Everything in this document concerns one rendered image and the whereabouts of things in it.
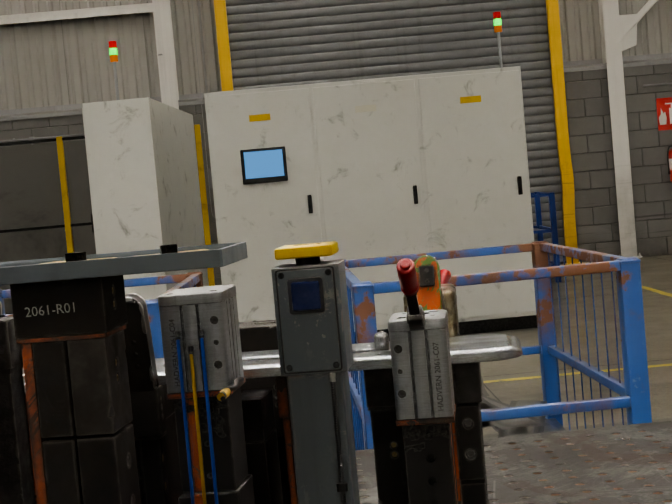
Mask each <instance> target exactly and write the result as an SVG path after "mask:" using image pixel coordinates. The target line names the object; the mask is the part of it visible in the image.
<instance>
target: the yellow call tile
mask: <svg viewBox="0 0 672 504"><path fill-rule="evenodd" d="M338 250H339V248H338V242H336V241H333V242H321V243H309V244H297V245H285V246H282V247H279V248H277V249H275V250H274V255H275V259H276V260H286V259H295V261H296V265H310V264H318V263H320V257H323V256H331V255H333V254H335V253H337V252H338Z"/></svg>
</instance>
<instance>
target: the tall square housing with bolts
mask: <svg viewBox="0 0 672 504"><path fill-rule="evenodd" d="M236 294H237V293H236V286H235V285H233V284H229V285H216V286H204V287H191V288H180V289H175V290H173V291H170V292H168V293H165V294H162V295H160V296H159V297H158V305H159V312H160V323H161V333H162V343H163V354H164V364H165V375H166V385H167V394H166V397H167V400H169V399H173V404H174V414H175V424H176V435H177V445H178V456H179V466H180V477H181V487H182V491H184V493H183V494H182V495H181V496H180V497H179V498H178V500H179V504H255V498H254V487H253V476H252V474H248V464H247V453H246V443H245V432H244V421H243V410H242V400H241V389H240V386H242V385H243V384H244V383H245V382H246V379H245V377H244V373H243V362H242V351H241V340H240V330H239V319H238V308H237V297H236ZM238 377H243V378H244V380H243V381H242V382H239V385H238V388H237V389H236V390H234V391H231V392H230V395H229V396H228V397H227V398H226V400H225V401H222V402H221V401H218V400H217V398H216V396H217V394H218V393H219V392H220V391H221V390H223V389H224V388H225V387H227V386H233V385H234V380H235V379H236V378H238Z"/></svg>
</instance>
